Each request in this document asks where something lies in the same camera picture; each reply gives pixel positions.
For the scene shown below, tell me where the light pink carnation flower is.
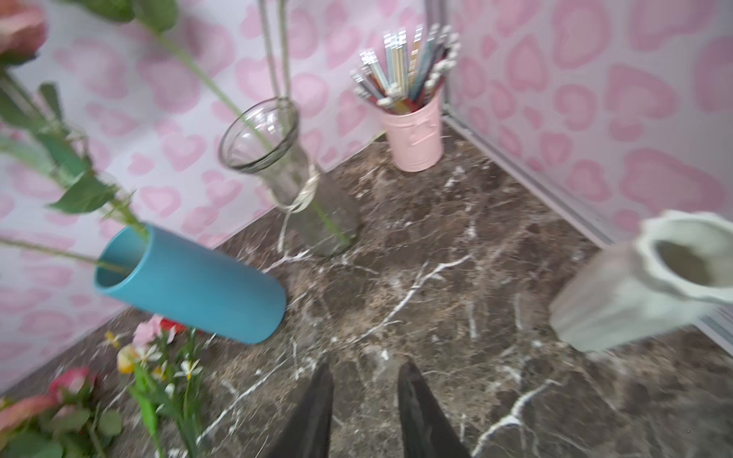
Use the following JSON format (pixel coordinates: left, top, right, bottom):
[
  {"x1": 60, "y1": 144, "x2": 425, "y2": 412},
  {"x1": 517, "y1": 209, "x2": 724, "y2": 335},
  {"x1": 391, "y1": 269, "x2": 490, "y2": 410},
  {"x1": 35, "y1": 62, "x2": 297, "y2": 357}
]
[{"x1": 133, "y1": 315, "x2": 163, "y2": 349}]

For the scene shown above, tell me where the teal cylindrical vase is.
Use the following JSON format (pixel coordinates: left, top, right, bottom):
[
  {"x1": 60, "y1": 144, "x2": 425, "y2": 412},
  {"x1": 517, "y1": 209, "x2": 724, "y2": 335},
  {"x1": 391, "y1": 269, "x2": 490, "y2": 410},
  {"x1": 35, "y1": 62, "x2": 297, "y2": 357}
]
[{"x1": 95, "y1": 224, "x2": 287, "y2": 345}]

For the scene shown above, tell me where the white ribbed ceramic vase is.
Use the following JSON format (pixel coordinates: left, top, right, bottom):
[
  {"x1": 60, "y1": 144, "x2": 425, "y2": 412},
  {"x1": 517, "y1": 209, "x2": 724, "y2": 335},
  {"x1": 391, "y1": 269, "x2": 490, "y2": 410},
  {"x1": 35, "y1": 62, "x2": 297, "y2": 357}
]
[{"x1": 549, "y1": 210, "x2": 732, "y2": 352}]

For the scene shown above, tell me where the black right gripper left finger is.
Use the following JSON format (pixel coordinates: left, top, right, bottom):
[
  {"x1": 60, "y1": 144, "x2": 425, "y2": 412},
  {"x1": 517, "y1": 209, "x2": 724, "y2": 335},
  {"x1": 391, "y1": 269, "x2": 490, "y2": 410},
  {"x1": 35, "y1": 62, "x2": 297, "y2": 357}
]
[{"x1": 267, "y1": 363, "x2": 334, "y2": 458}]

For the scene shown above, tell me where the pink rose with long stem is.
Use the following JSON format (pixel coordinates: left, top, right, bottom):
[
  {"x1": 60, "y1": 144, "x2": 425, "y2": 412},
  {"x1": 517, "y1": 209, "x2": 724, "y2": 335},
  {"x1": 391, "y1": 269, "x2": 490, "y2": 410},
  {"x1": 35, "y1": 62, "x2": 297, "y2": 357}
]
[{"x1": 258, "y1": 0, "x2": 281, "y2": 98}]

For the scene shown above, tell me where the bunch of artificial flowers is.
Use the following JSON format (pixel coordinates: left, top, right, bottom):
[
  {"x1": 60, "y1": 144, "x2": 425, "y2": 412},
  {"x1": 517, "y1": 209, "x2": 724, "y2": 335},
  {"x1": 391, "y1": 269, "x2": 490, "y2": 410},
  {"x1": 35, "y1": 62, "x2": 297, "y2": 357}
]
[{"x1": 1, "y1": 328, "x2": 207, "y2": 457}]

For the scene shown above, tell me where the coral peony flower branch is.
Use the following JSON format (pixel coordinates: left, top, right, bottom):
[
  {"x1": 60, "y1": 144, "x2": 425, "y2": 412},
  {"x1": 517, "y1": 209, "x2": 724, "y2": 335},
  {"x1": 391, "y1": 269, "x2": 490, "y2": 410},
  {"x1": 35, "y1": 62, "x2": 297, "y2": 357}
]
[{"x1": 1, "y1": 1, "x2": 148, "y2": 239}]

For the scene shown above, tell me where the light pink rose with stem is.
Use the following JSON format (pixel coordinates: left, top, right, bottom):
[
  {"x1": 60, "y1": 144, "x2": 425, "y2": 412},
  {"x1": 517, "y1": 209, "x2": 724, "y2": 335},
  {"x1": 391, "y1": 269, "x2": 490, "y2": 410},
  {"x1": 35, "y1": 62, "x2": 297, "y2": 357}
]
[{"x1": 277, "y1": 0, "x2": 292, "y2": 98}]

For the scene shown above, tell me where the clear ribbed glass vase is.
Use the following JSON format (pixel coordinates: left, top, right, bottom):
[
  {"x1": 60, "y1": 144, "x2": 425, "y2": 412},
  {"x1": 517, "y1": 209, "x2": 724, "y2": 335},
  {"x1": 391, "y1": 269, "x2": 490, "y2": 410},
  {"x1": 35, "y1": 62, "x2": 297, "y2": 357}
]
[{"x1": 218, "y1": 97, "x2": 361, "y2": 257}]

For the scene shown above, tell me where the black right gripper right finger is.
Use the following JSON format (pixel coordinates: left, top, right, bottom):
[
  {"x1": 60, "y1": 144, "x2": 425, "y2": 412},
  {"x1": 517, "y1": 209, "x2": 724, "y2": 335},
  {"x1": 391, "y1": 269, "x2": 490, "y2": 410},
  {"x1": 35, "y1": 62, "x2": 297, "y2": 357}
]
[{"x1": 397, "y1": 360, "x2": 471, "y2": 458}]

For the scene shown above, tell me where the yellow tulip flower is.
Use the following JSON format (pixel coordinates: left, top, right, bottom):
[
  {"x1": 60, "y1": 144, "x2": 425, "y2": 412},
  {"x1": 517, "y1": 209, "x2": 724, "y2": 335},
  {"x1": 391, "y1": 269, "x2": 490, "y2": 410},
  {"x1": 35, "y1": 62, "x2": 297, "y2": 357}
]
[{"x1": 116, "y1": 344, "x2": 167, "y2": 457}]

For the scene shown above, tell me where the pink cup of straws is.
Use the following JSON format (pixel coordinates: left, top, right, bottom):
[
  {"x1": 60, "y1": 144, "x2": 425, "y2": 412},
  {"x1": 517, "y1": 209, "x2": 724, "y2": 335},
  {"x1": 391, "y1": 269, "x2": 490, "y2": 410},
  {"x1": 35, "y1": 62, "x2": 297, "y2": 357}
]
[{"x1": 350, "y1": 23, "x2": 460, "y2": 173}]

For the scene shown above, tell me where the pale pink peony branch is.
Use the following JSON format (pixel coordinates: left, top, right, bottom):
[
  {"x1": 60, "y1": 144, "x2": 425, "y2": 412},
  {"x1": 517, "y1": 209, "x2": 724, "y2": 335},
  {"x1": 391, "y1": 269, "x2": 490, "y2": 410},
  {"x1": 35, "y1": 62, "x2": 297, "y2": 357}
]
[{"x1": 1, "y1": 237, "x2": 134, "y2": 275}]

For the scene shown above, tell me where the red carnation flower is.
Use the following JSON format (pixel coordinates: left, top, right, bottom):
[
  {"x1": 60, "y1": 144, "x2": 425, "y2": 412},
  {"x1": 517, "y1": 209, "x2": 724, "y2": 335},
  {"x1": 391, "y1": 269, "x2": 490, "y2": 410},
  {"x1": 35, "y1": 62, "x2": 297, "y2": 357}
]
[{"x1": 160, "y1": 318, "x2": 186, "y2": 335}]

